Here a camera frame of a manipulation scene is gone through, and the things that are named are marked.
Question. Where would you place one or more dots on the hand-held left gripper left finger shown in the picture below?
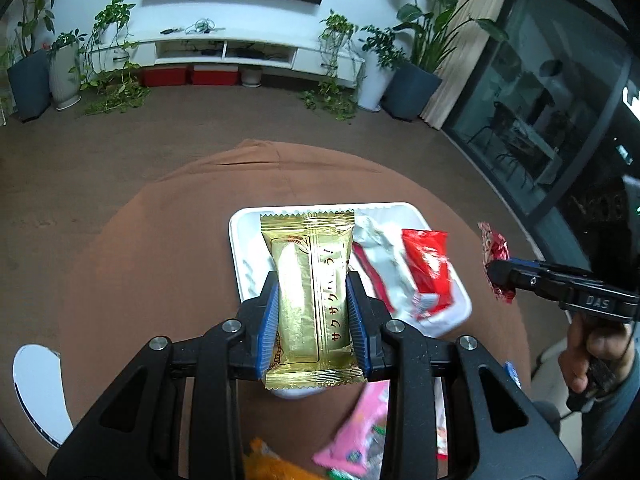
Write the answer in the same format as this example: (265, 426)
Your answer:
(267, 320)

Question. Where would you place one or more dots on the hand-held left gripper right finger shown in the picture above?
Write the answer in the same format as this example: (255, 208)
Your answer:
(357, 320)

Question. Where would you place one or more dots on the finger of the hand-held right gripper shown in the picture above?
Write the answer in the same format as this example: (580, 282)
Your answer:
(530, 262)
(507, 275)

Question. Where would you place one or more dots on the small dark red snack packet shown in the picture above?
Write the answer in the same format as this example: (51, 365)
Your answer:
(492, 247)

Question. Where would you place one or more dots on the gold foil snack packet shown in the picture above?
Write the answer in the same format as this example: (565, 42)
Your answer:
(305, 285)

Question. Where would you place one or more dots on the white red striped snack packet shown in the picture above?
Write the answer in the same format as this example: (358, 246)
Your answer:
(380, 250)

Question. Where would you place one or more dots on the large red chip bag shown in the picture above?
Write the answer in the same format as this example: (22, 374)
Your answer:
(430, 265)

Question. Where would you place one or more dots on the white plastic tray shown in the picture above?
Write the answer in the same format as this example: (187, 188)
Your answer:
(250, 240)

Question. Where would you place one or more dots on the blue snack packet red logo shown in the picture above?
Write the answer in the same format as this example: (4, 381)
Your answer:
(512, 375)

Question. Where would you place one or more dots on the pink snack packet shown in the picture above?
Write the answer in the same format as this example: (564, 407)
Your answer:
(350, 435)

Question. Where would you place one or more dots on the white snack packet red print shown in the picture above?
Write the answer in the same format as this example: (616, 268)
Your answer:
(442, 430)

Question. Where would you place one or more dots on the orange snack packet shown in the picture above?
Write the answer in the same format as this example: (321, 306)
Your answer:
(270, 467)

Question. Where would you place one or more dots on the green snack packet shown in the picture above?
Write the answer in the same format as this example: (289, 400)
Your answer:
(342, 476)

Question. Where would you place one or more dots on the person's right forearm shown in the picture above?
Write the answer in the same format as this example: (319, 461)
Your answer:
(617, 420)

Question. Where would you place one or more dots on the person's right hand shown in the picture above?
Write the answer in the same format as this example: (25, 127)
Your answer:
(580, 355)

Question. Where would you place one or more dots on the white outdoor table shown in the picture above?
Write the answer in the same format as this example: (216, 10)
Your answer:
(537, 142)

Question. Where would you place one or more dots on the black outdoor chair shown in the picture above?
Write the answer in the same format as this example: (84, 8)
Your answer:
(500, 120)

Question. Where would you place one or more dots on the glass sliding door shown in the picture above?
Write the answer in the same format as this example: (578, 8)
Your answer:
(560, 85)

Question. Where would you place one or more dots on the dark blue plant pot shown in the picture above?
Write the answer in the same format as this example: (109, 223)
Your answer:
(410, 92)
(29, 85)

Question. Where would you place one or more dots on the beige curtain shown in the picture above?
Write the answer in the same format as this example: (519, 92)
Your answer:
(465, 60)

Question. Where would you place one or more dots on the white smooth plant pot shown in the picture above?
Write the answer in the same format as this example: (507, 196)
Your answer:
(375, 87)

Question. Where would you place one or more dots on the white round stool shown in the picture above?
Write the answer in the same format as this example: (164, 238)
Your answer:
(35, 390)

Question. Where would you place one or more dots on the small grey plant pot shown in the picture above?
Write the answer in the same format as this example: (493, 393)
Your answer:
(251, 76)

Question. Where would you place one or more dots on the red storage box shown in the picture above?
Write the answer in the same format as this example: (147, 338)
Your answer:
(215, 75)
(165, 76)

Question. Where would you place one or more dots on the large broad-leaf plant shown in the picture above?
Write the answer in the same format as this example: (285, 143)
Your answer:
(435, 25)

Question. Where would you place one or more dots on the bushy umbrella plant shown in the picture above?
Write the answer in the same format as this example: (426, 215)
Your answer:
(382, 47)

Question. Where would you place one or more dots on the white floating media cabinet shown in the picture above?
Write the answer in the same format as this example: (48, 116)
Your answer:
(170, 50)

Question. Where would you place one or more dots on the trailing pothos plant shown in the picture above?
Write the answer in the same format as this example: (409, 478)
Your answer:
(335, 27)
(112, 17)

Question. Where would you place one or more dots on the black remote control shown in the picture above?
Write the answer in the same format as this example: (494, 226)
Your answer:
(169, 31)

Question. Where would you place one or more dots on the white ribbed plant pot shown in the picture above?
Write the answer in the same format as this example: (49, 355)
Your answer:
(65, 77)

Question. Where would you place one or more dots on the small plant with red flower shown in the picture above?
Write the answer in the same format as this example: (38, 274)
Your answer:
(65, 40)

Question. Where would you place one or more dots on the tall branching green plant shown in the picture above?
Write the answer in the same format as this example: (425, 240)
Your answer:
(32, 10)

